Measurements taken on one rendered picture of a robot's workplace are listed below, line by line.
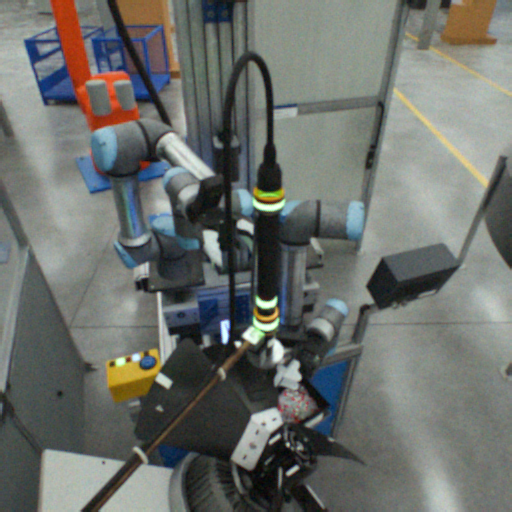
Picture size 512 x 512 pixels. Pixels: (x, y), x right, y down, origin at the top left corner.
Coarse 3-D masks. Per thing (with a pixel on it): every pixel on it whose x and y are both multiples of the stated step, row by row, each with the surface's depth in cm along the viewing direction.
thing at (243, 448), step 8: (248, 424) 85; (256, 424) 85; (248, 432) 84; (264, 432) 86; (248, 440) 84; (256, 440) 85; (264, 440) 86; (240, 448) 83; (248, 448) 84; (256, 448) 85; (232, 456) 82; (240, 456) 83; (248, 456) 83; (256, 456) 84; (240, 464) 82; (248, 464) 83
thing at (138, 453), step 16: (240, 64) 40; (272, 96) 46; (224, 112) 41; (272, 112) 48; (224, 128) 42; (272, 128) 49; (224, 144) 43; (272, 144) 50; (224, 160) 44; (224, 176) 45; (224, 192) 47; (224, 208) 48; (224, 352) 63; (192, 400) 59; (176, 416) 57; (160, 432) 55; (144, 448) 53; (128, 464) 51; (144, 464) 53; (112, 480) 50; (96, 496) 48
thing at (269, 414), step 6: (270, 408) 98; (276, 408) 98; (258, 414) 97; (264, 414) 97; (270, 414) 97; (276, 414) 97; (258, 420) 96; (270, 420) 96; (276, 420) 96; (264, 426) 95; (270, 426) 95; (276, 426) 95
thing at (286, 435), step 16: (272, 432) 88; (288, 432) 88; (272, 448) 84; (288, 448) 82; (304, 448) 88; (256, 464) 86; (272, 464) 83; (288, 464) 82; (304, 464) 82; (256, 480) 84; (272, 480) 83; (288, 480) 82; (256, 496) 82
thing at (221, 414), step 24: (168, 360) 80; (192, 360) 83; (192, 384) 80; (216, 384) 83; (144, 408) 73; (168, 408) 76; (216, 408) 81; (240, 408) 84; (144, 432) 72; (192, 432) 77; (216, 432) 80; (240, 432) 83; (216, 456) 80
